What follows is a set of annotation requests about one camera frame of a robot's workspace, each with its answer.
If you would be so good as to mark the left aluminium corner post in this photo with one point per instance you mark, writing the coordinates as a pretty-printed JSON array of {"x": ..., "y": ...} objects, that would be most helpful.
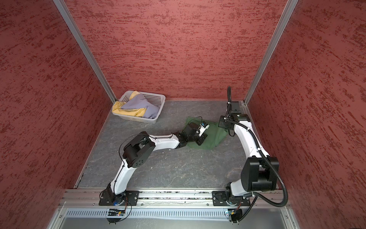
[{"x": 66, "y": 15}]

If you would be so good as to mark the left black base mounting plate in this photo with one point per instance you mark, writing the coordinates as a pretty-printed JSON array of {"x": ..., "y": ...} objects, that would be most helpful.
[{"x": 127, "y": 198}]

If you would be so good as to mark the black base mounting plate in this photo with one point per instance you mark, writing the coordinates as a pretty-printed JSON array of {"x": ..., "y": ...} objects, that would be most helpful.
[
  {"x": 223, "y": 198},
  {"x": 127, "y": 198}
]

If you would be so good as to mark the white plastic laundry basket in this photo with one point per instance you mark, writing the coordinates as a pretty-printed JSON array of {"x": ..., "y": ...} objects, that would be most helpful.
[{"x": 155, "y": 99}]

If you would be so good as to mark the lavender skirt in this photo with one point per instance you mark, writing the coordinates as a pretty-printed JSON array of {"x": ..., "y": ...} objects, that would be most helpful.
[{"x": 139, "y": 102}]

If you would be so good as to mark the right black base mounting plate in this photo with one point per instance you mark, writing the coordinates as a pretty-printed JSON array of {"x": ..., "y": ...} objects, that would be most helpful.
[{"x": 223, "y": 198}]

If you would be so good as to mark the right aluminium corner post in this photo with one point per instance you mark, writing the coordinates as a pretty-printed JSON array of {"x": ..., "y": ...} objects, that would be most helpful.
[{"x": 282, "y": 23}]

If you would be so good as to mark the right small circuit board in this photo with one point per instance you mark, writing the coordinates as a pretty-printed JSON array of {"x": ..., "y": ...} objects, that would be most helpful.
[{"x": 234, "y": 215}]

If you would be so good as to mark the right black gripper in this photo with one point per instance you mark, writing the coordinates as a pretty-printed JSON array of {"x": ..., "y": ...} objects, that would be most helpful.
[{"x": 221, "y": 124}]

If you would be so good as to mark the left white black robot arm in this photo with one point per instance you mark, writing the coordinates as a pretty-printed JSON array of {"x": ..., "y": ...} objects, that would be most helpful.
[{"x": 137, "y": 151}]

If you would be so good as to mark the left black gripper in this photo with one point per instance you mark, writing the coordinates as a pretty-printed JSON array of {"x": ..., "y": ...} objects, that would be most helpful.
[{"x": 202, "y": 138}]

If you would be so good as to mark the green skirt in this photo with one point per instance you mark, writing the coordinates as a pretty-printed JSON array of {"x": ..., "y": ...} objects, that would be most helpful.
[{"x": 215, "y": 135}]

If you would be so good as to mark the yellow skirt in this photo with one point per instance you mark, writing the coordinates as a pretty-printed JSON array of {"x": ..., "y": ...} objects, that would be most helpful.
[{"x": 116, "y": 108}]

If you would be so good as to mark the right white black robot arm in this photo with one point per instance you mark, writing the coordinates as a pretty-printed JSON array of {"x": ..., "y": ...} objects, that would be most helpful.
[{"x": 256, "y": 175}]

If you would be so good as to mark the small circuit board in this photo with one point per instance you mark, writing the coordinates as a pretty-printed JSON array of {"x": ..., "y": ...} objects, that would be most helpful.
[
  {"x": 116, "y": 213},
  {"x": 234, "y": 215}
]

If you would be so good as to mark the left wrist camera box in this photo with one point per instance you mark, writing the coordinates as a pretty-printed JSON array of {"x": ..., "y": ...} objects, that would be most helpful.
[{"x": 203, "y": 127}]

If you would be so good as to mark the left small circuit board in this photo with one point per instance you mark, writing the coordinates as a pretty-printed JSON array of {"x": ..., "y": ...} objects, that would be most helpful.
[{"x": 116, "y": 213}]

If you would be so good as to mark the aluminium corner post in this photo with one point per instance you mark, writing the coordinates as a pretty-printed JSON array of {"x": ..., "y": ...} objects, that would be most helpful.
[
  {"x": 66, "y": 15},
  {"x": 282, "y": 23}
]

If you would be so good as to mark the aluminium front rail frame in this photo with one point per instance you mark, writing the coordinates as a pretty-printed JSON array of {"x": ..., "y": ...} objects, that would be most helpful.
[{"x": 152, "y": 203}]

